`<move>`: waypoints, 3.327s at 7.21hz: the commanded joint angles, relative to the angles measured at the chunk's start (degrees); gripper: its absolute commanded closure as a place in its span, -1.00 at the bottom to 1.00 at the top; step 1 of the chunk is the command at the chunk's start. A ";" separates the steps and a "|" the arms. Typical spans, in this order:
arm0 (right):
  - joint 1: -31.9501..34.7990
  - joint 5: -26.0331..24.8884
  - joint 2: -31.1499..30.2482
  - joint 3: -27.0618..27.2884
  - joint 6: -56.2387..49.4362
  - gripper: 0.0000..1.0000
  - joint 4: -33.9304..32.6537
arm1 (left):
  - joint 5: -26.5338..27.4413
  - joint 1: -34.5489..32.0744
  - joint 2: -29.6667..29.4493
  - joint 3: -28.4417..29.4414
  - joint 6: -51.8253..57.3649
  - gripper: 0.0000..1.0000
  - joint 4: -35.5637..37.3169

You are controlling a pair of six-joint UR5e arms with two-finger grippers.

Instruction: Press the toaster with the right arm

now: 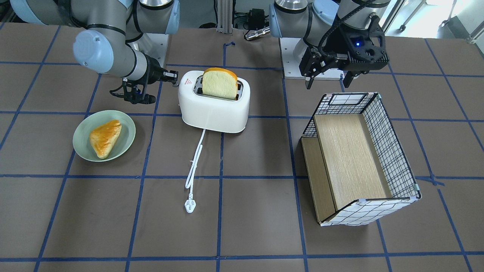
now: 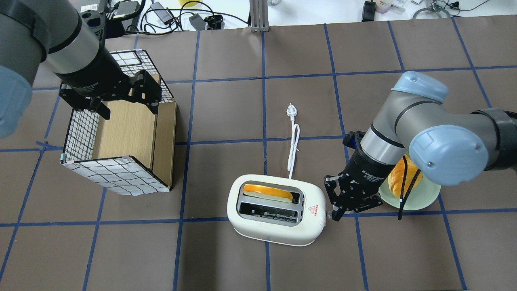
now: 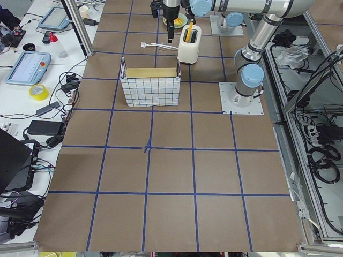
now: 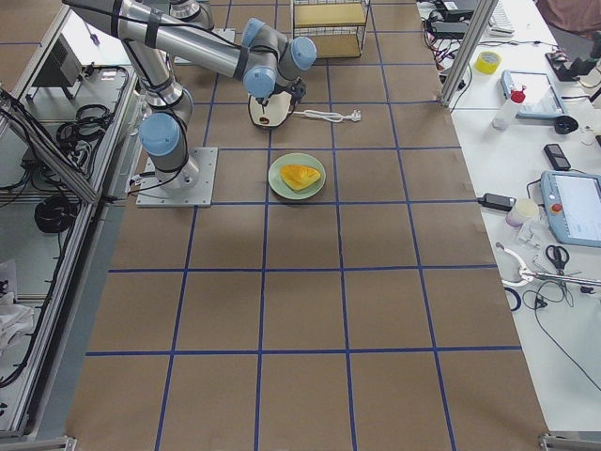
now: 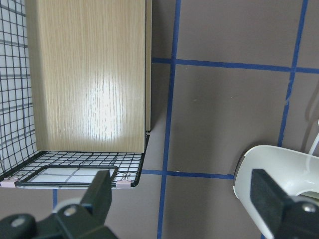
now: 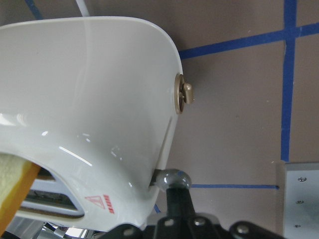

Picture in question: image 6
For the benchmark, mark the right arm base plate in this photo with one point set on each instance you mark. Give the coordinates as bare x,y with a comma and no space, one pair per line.
297,200

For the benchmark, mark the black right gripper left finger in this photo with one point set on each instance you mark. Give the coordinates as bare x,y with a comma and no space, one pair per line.
179,203

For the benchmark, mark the white two-slot toaster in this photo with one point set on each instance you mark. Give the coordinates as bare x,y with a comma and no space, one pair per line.
90,100

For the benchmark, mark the toast slice in toaster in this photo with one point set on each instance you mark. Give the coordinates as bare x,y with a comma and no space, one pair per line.
16,178

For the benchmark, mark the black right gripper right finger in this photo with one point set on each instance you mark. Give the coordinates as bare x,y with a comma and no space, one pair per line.
248,230

